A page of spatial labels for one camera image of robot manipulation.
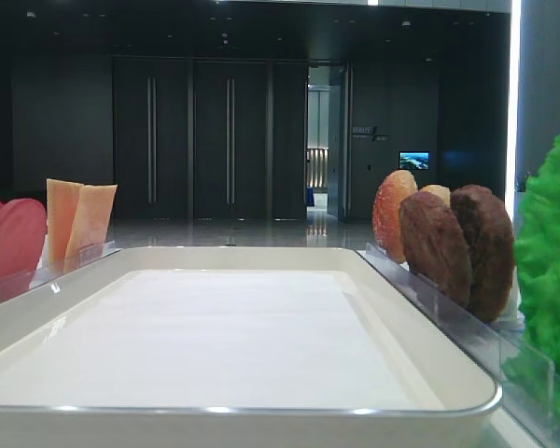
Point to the brown meat patty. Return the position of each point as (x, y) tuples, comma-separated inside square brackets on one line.
[(434, 245), (488, 231)]

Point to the white rectangular tray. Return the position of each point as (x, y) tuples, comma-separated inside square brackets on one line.
[(232, 347)]

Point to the sesame bun top outer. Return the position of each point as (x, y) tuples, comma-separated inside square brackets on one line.
[(396, 187)]

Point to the orange cheese slice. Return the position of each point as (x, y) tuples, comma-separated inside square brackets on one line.
[(91, 221), (62, 199)]

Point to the clear acrylic right rack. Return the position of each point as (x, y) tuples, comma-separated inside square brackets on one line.
[(530, 408)]

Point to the wall monitor screen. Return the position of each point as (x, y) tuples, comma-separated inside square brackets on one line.
[(415, 160)]

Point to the brown meat patty outer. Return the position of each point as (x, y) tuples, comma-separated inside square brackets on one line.
[(488, 231)]

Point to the orange cheese slice inner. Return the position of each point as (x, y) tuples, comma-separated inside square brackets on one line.
[(91, 221)]

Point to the dark double door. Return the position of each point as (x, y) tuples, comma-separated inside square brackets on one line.
[(209, 139)]

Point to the bun half inner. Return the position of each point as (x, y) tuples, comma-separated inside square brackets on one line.
[(442, 192)]

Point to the orange cheese slice outer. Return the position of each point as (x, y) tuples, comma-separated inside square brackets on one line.
[(62, 199)]

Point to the clear acrylic left rack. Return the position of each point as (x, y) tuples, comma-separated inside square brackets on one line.
[(51, 270)]

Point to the green lettuce leaf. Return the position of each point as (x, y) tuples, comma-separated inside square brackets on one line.
[(548, 289)]

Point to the brown meat patty inner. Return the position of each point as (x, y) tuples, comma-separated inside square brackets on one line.
[(434, 245)]

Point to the clear acrylic rack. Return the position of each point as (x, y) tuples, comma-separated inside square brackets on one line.
[(51, 270), (530, 408)]

